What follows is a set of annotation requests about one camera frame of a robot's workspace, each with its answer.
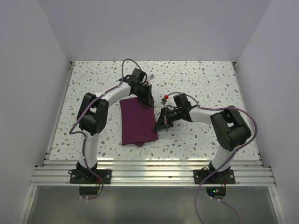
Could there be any purple cloth mat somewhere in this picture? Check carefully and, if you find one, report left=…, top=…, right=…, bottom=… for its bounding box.
left=120, top=98, right=158, bottom=147

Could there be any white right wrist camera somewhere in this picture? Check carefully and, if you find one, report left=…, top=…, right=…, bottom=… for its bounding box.
left=161, top=95, right=174, bottom=107

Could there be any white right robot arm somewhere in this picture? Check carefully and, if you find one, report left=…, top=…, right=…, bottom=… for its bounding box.
left=154, top=93, right=251, bottom=183

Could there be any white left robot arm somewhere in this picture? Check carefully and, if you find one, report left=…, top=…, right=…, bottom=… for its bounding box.
left=76, top=68, right=158, bottom=183

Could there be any aluminium rail frame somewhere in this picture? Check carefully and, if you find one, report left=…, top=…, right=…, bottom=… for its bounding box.
left=30, top=61, right=278, bottom=187

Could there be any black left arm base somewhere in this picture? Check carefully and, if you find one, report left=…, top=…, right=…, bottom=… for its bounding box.
left=68, top=163, right=112, bottom=184

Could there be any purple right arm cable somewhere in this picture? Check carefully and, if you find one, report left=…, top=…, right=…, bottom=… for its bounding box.
left=168, top=92, right=259, bottom=224

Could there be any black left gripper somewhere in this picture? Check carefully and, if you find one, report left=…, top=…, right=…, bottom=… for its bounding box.
left=133, top=84, right=154, bottom=106

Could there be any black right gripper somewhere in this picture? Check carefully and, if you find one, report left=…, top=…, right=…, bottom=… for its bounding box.
left=153, top=106, right=182, bottom=131

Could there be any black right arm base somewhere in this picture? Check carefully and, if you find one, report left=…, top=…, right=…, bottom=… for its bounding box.
left=193, top=168, right=236, bottom=184

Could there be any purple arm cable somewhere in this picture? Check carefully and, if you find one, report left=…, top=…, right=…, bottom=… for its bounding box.
left=69, top=58, right=143, bottom=201
left=168, top=92, right=259, bottom=224

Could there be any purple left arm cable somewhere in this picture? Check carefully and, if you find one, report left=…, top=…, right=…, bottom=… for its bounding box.
left=69, top=58, right=143, bottom=201

